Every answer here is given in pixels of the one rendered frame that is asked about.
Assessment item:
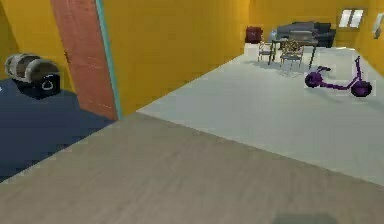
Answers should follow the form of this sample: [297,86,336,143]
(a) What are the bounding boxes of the grey metal chair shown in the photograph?
[279,39,305,75]
[257,40,274,63]

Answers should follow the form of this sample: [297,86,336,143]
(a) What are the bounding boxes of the dark red box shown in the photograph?
[245,26,264,45]

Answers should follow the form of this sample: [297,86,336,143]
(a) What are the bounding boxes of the red-brown room door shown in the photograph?
[49,0,123,122]

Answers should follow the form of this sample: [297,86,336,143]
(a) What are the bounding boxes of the dark dining table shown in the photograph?
[268,38,319,70]

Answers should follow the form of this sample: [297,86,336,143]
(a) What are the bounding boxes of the dark grey sofa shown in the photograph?
[276,20,337,49]

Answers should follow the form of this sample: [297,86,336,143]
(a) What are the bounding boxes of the purple scooter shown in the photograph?
[304,55,374,98]

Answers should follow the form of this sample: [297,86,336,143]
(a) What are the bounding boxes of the grey round drum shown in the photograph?
[4,53,61,84]

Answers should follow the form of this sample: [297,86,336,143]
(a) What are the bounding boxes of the white window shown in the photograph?
[338,8,365,29]

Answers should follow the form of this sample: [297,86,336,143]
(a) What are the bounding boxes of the black bin with white ring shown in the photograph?
[31,73,62,99]

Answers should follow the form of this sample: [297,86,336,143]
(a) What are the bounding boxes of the white wall fixture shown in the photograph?
[371,12,384,40]

